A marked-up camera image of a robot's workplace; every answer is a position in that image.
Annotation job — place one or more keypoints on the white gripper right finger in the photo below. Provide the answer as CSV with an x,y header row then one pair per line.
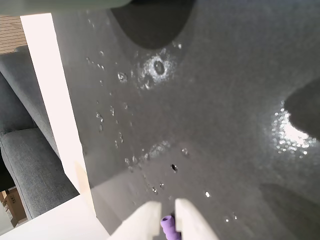
x,y
190,222

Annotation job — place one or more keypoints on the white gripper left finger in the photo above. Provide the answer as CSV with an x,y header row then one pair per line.
x,y
142,222

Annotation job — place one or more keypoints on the purple rubber pen grip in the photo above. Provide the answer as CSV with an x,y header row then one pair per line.
x,y
168,227

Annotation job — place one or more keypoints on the black glossy table mat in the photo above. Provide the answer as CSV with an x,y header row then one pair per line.
x,y
225,105

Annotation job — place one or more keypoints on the grey fabric sofa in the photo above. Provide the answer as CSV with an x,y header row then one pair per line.
x,y
30,155

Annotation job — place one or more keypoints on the brown cardboard box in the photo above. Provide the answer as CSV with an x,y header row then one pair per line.
x,y
11,205

